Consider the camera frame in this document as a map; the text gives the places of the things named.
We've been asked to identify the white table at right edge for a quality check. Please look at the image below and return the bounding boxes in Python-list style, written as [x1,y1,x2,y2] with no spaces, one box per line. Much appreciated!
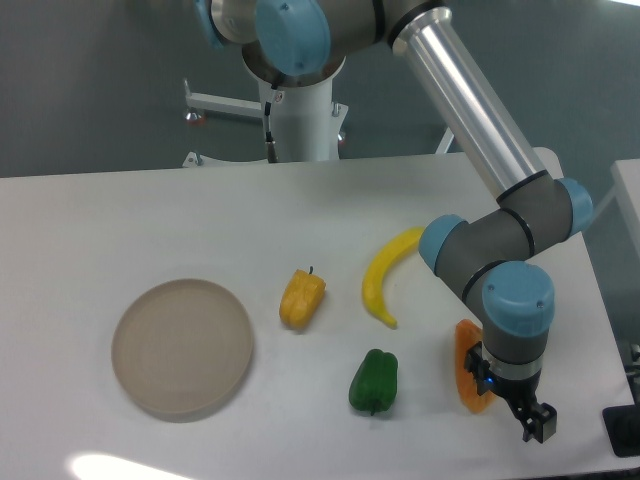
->
[612,159,640,243]

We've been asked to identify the yellow orange bell pepper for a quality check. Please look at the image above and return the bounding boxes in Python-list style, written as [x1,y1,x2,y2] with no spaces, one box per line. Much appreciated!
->
[279,266,326,330]

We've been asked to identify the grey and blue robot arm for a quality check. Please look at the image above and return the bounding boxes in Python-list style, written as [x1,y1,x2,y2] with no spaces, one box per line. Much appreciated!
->
[194,1,593,442]

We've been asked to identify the black cable on pedestal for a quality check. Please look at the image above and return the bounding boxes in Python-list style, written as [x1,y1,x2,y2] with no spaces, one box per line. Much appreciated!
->
[261,74,284,164]

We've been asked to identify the green bell pepper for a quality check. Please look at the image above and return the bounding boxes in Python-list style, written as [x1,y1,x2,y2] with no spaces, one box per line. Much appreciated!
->
[348,349,398,416]

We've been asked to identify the black device at right edge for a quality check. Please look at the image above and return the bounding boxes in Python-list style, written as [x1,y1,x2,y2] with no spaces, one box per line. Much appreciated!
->
[602,340,640,457]

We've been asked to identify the beige round plate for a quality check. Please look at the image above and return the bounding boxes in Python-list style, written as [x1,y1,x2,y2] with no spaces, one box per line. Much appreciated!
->
[111,279,254,423]

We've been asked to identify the orange carrot piece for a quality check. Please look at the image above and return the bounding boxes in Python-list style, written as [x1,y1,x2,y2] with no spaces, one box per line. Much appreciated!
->
[454,319,496,414]

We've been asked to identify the yellow banana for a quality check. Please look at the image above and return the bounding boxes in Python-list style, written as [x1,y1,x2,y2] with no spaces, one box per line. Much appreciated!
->
[361,226,425,330]

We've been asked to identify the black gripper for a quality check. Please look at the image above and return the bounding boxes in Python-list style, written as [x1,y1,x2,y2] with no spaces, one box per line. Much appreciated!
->
[465,343,557,442]

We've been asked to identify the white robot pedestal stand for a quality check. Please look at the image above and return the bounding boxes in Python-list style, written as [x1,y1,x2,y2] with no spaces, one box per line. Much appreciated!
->
[180,47,351,169]

